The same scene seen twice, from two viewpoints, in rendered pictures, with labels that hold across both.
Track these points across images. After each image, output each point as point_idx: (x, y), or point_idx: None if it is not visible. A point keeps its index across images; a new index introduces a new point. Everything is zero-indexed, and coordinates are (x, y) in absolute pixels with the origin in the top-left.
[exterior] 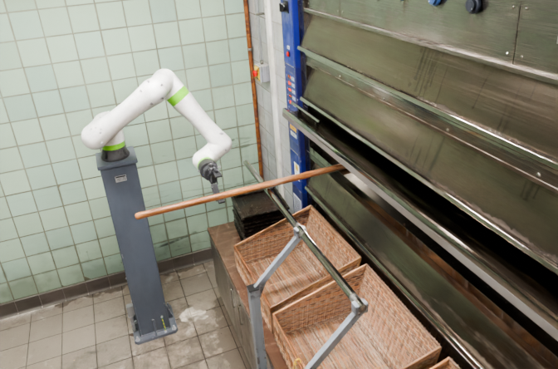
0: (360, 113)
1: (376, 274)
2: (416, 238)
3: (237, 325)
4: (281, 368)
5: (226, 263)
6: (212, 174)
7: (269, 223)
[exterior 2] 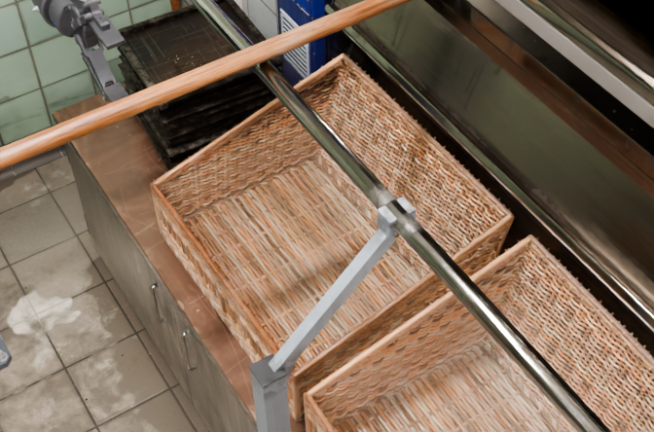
0: None
1: (564, 269)
2: None
3: (172, 353)
4: None
5: (129, 222)
6: (85, 26)
7: (233, 105)
